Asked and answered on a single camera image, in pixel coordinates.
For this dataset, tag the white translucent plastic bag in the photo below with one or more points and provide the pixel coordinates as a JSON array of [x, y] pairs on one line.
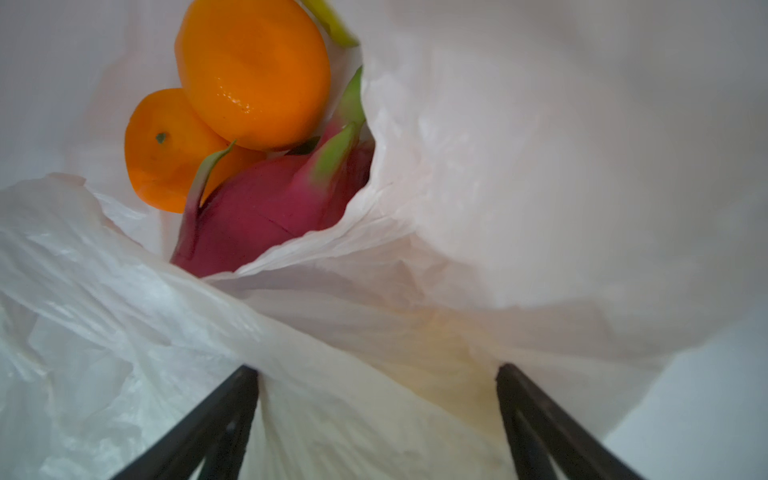
[[575, 187]]

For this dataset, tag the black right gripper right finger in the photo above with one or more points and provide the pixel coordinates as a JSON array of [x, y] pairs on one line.
[[544, 439]]

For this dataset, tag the green pear fruit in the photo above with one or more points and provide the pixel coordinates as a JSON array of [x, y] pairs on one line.
[[331, 23]]

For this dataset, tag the orange mandarin fruit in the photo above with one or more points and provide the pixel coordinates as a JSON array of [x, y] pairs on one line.
[[165, 143], [256, 72]]

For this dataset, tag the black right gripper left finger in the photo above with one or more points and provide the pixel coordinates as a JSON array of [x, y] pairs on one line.
[[211, 441]]

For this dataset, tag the red dragon fruit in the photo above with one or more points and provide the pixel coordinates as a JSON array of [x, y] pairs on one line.
[[277, 200]]

